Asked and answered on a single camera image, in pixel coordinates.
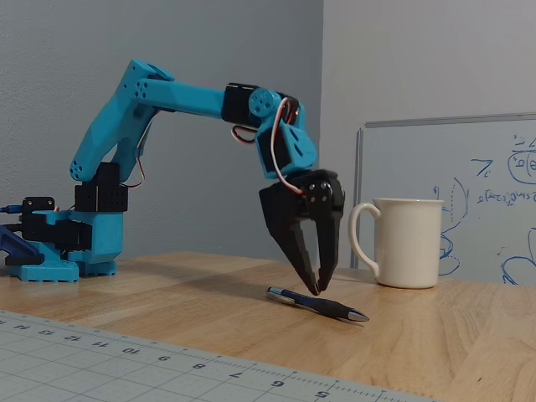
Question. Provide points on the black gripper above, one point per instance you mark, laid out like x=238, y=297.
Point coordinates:
x=280, y=203

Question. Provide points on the black ballpoint pen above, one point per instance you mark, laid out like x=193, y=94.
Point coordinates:
x=326, y=307

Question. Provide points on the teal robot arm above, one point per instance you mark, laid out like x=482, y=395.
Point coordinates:
x=104, y=134

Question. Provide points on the white ceramic mug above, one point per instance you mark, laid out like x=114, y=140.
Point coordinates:
x=410, y=243

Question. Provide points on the whiteboard with blue drawings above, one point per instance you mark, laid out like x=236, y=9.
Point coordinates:
x=481, y=188

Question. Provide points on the grey gridded cutting mat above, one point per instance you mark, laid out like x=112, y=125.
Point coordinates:
x=104, y=368

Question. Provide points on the dark blue table clamp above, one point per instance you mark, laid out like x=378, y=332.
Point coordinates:
x=19, y=249

